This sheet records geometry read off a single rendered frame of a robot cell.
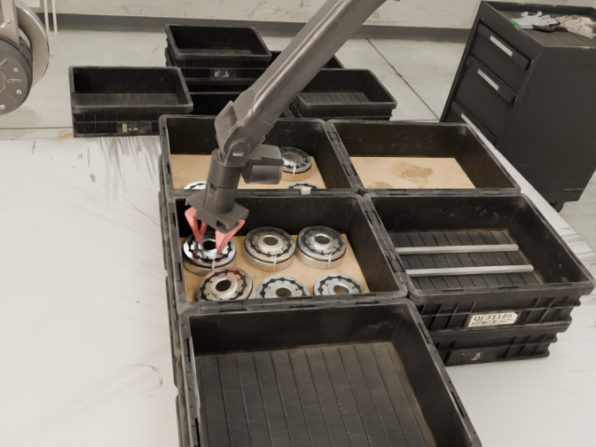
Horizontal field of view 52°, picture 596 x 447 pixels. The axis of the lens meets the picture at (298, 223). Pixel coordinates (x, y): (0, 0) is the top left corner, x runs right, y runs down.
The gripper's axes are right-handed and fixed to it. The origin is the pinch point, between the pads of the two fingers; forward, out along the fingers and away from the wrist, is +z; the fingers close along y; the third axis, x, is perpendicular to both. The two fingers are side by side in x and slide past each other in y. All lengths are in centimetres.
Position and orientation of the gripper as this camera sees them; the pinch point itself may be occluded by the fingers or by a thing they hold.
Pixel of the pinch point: (209, 243)
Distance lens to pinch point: 119.6
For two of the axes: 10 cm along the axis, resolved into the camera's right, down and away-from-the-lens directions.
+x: -4.9, 3.9, -7.8
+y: -8.4, -4.6, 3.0
